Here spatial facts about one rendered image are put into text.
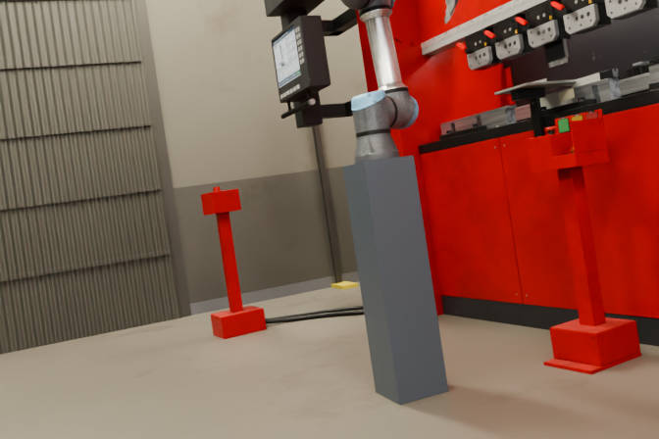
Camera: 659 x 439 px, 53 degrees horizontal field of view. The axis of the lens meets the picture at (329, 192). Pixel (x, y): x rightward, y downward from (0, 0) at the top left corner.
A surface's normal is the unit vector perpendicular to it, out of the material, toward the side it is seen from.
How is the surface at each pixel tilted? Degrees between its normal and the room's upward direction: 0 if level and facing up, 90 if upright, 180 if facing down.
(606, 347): 90
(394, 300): 90
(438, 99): 90
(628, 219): 90
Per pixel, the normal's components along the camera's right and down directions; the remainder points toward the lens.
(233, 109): 0.36, -0.06
